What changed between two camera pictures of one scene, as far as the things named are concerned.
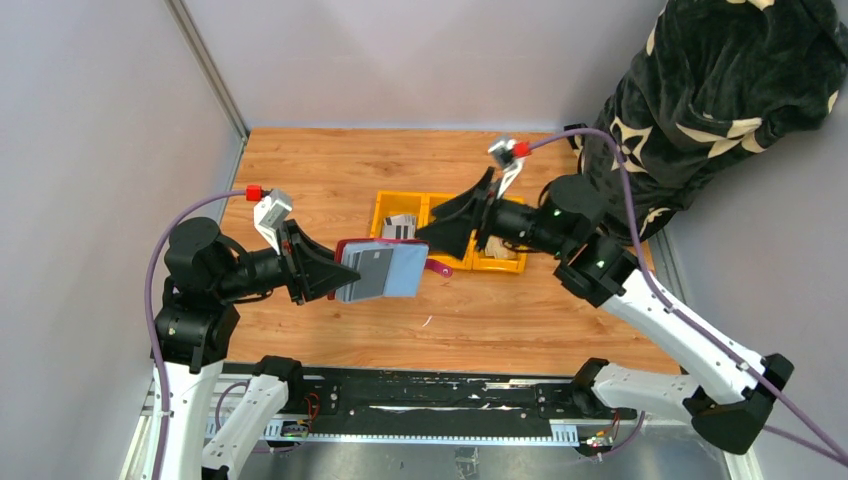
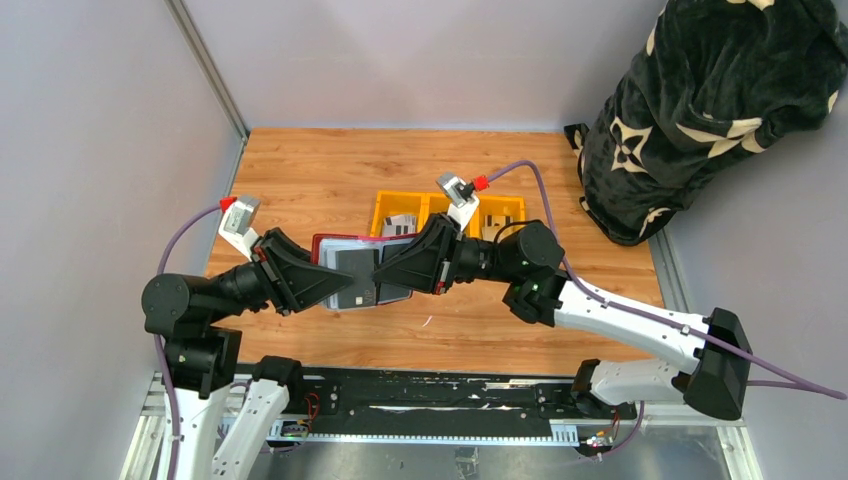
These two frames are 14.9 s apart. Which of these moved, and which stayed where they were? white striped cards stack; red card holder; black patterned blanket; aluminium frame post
Moved: red card holder
Stayed: aluminium frame post; black patterned blanket; white striped cards stack
